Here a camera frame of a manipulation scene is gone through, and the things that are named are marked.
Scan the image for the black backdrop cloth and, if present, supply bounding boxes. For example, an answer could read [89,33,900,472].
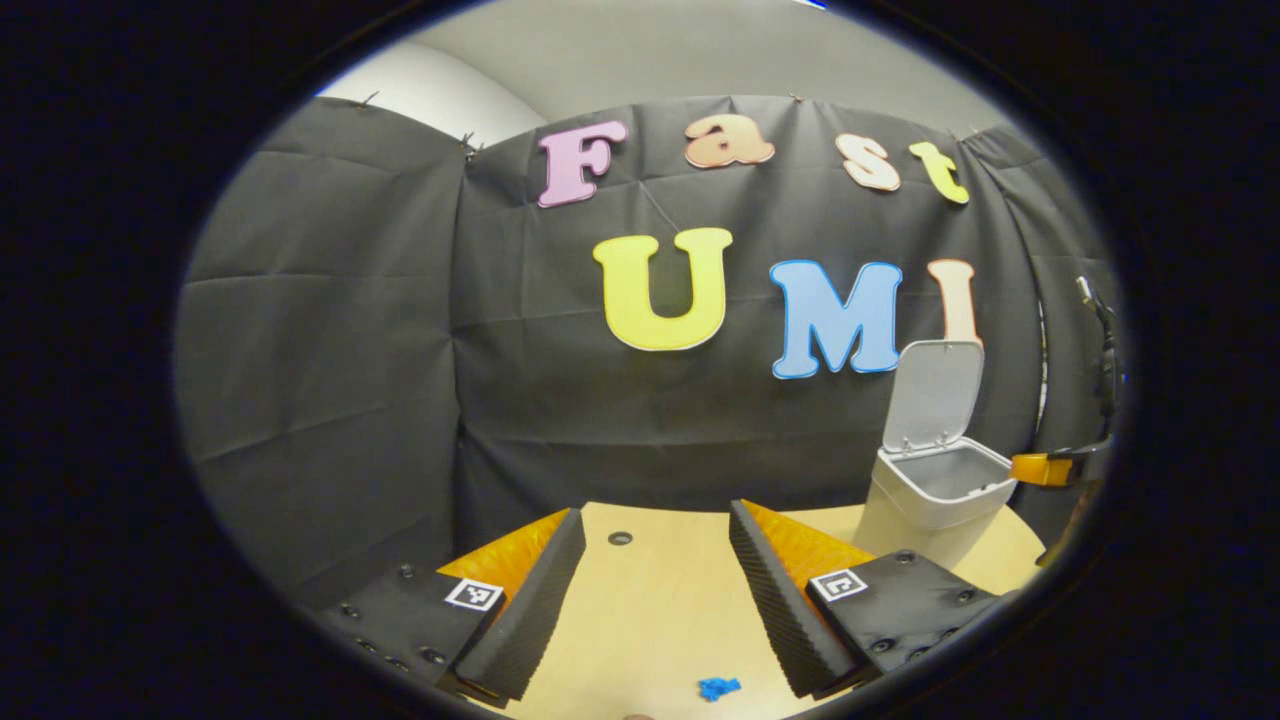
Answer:
[175,95,1126,611]

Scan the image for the white desktop garbage bin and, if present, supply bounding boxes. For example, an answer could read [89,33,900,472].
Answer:
[855,338,1019,571]

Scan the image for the light wooden desktop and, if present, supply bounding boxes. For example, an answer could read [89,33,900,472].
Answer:
[440,500,1046,720]

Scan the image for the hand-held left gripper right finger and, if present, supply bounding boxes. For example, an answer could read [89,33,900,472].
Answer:
[728,499,1001,701]

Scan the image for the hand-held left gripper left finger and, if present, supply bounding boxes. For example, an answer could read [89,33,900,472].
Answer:
[320,507,587,706]

